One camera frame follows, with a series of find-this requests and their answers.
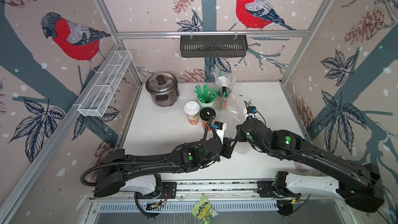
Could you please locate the green straws bundle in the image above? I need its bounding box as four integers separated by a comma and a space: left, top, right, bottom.
194, 84, 219, 103

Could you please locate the black lid red cup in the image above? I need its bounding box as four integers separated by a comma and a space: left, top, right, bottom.
215, 88, 230, 111
200, 107, 216, 130

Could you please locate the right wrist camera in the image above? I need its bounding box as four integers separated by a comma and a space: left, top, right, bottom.
244, 105, 258, 119

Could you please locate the green snack packet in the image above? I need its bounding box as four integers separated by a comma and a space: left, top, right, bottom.
191, 195, 219, 224

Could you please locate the silver rice cooker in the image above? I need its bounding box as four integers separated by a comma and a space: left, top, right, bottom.
146, 72, 179, 107

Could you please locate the green straw holder cup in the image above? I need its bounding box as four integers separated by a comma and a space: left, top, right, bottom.
198, 100, 215, 109

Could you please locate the white lid cup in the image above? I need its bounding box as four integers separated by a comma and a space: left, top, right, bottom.
184, 101, 200, 125
217, 76, 230, 89

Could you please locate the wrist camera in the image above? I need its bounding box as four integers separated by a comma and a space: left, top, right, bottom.
244, 105, 258, 119
213, 121, 227, 144

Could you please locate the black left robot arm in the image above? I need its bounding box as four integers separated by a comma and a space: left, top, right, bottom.
80, 125, 237, 198

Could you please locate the spare clear plastic bag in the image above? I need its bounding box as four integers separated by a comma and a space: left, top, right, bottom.
224, 105, 251, 155

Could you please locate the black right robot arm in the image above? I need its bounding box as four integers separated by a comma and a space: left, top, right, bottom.
236, 117, 385, 213

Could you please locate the clear plastic carrier bag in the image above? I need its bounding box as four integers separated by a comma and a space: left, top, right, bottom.
212, 69, 236, 98

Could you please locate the white wire mesh shelf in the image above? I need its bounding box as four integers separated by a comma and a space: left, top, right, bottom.
78, 50, 132, 117

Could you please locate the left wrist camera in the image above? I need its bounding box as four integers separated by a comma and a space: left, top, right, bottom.
213, 121, 227, 144

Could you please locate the black hanging wire basket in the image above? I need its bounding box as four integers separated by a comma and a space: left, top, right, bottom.
180, 35, 248, 58

